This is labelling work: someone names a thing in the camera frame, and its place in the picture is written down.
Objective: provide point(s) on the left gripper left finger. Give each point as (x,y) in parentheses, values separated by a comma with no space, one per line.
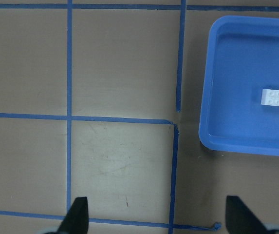
(76,220)

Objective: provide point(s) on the white block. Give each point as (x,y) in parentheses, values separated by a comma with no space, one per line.
(270,97)

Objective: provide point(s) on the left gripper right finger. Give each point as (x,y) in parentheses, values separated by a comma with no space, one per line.
(240,219)

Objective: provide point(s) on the blue plastic tray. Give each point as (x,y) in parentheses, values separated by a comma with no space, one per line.
(242,60)

